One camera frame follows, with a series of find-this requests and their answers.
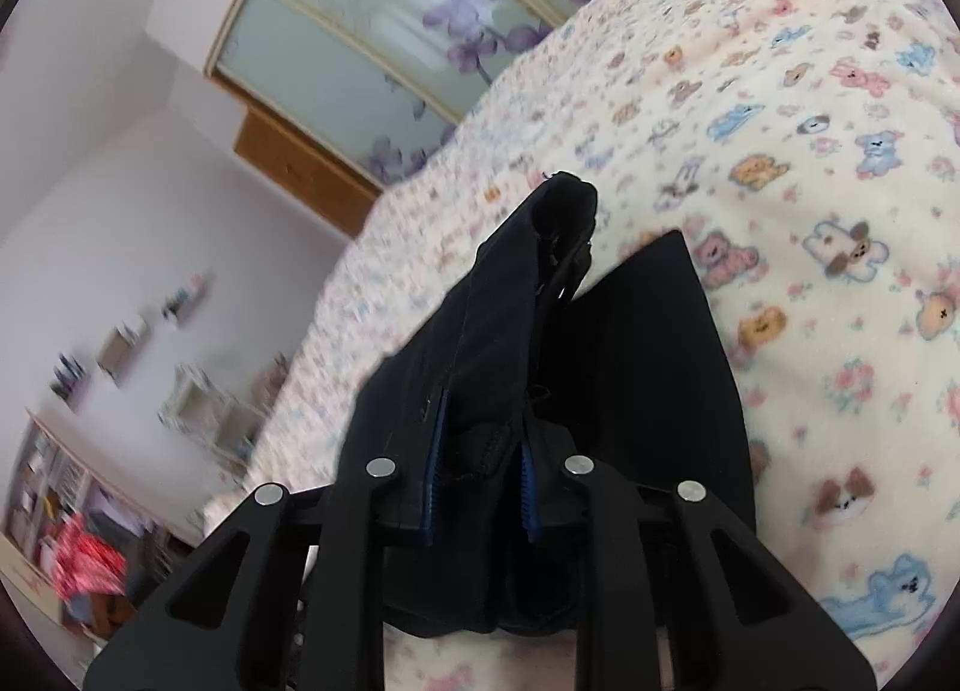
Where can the bear print blanket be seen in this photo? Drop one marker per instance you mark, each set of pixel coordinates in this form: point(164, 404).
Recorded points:
point(825, 173)

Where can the white wall shelf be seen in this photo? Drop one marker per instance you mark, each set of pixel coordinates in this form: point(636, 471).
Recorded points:
point(120, 353)
point(184, 297)

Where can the black pants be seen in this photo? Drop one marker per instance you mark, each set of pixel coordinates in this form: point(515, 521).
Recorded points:
point(645, 361)

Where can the bookcase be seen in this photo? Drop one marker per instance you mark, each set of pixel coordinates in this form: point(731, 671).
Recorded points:
point(45, 481)

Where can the red cloth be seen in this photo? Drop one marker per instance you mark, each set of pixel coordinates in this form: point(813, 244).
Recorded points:
point(82, 556)

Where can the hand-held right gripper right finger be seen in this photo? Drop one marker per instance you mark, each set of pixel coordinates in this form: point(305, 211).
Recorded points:
point(529, 496)

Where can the wooden door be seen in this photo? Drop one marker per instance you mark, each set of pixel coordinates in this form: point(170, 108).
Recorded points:
point(300, 169)

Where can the brown decorations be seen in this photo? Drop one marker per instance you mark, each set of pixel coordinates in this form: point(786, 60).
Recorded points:
point(274, 376)

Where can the sliding glass door wardrobe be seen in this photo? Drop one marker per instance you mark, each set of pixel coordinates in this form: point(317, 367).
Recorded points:
point(360, 30)

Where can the white shelf unit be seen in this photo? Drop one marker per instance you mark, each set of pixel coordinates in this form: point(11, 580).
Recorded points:
point(210, 413)

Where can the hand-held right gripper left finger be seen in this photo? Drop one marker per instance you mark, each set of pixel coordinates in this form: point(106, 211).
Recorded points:
point(436, 473)

